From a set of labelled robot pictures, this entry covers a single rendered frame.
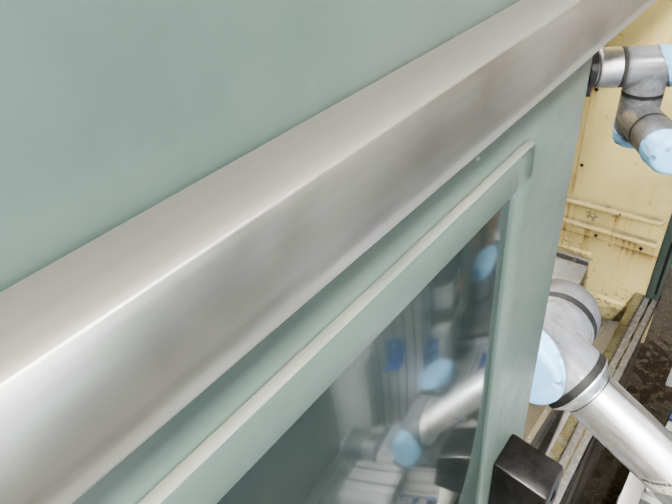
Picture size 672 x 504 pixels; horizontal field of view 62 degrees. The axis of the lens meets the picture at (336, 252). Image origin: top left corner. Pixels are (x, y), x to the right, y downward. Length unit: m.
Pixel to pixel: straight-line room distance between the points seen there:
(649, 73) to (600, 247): 0.96
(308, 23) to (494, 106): 0.09
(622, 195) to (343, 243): 1.81
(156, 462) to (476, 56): 0.18
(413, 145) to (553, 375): 0.74
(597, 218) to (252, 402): 1.86
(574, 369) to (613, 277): 1.22
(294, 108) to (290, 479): 0.16
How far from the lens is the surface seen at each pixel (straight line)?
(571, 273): 2.11
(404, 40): 0.23
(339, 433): 0.28
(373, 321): 0.25
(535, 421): 1.77
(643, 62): 1.23
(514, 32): 0.26
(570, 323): 0.95
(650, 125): 1.19
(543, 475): 0.66
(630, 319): 2.03
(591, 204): 1.99
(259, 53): 0.17
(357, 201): 0.17
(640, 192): 1.94
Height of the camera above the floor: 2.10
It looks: 36 degrees down
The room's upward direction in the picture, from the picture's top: 6 degrees counter-clockwise
